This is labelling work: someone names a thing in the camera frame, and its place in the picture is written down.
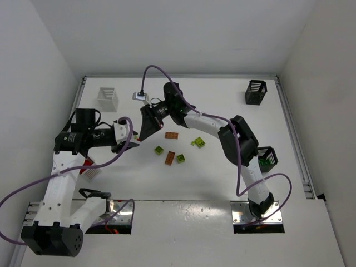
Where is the white slotted container near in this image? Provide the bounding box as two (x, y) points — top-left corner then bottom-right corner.
(79, 156), (102, 182)

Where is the orange lego brick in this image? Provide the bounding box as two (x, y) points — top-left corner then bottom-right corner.
(165, 151), (175, 166)
(165, 132), (179, 140)

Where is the black slotted container far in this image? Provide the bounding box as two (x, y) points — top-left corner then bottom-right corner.
(245, 80), (267, 106)

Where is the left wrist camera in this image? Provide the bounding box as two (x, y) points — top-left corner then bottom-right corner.
(113, 119), (133, 145)

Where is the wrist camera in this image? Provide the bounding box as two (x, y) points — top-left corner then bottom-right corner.
(132, 92), (149, 105)
(113, 119), (133, 145)

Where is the lime lego brick left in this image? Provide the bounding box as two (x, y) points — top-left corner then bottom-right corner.
(154, 146), (164, 155)

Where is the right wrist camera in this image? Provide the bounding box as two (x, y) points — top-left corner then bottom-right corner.
(132, 92), (149, 105)

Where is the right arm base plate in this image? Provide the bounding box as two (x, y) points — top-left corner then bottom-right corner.
(230, 201), (283, 225)

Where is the white front platform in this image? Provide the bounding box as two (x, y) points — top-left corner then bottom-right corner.
(11, 200), (344, 266)

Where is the black slotted container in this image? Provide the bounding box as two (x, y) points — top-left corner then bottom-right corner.
(258, 146), (278, 173)
(245, 80), (267, 106)

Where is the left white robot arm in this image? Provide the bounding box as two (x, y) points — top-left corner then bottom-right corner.
(21, 108), (137, 257)

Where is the lime lego brick right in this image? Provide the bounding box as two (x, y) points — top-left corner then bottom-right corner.
(194, 137), (206, 148)

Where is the white slotted container far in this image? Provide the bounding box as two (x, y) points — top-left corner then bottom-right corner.
(97, 87), (119, 112)

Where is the black slotted container near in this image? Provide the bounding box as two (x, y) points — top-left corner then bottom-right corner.
(258, 146), (278, 173)

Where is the lime square lego brick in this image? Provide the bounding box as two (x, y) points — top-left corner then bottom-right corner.
(176, 154), (185, 164)

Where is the white slotted container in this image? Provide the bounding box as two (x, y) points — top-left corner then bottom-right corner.
(79, 156), (102, 182)
(97, 87), (119, 112)

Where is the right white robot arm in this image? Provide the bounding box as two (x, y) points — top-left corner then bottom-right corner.
(139, 82), (274, 219)

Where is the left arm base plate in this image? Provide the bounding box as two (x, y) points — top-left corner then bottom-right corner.
(92, 199), (135, 226)

